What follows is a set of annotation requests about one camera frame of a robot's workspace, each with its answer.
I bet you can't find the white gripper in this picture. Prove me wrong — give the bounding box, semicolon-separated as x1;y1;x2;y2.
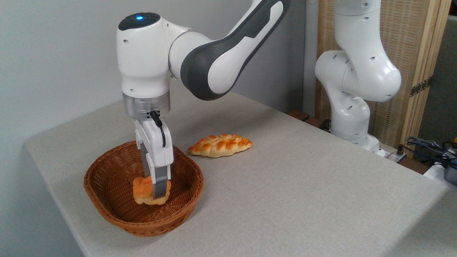
133;119;175;199

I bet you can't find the round knotted bread roll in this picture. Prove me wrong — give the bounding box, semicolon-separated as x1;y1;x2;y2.
132;175;172;206

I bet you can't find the brown wicker basket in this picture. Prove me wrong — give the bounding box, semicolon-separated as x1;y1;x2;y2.
84;139;205;237

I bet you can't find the long braided bread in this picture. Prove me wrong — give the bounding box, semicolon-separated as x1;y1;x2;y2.
188;133;253;158

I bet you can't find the grey linen tablecloth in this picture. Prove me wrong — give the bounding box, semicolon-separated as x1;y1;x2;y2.
24;84;457;257

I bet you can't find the brown wooden block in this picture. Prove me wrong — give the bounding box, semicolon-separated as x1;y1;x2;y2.
303;117;326;129
287;110;311;122

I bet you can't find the wooden rattan folding screen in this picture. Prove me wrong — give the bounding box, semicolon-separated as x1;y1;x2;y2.
316;0;452;158

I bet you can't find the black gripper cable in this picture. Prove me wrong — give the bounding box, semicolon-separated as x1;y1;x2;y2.
149;111;167;148

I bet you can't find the bundle of dark cables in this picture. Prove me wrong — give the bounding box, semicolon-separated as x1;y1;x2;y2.
406;136;457;169

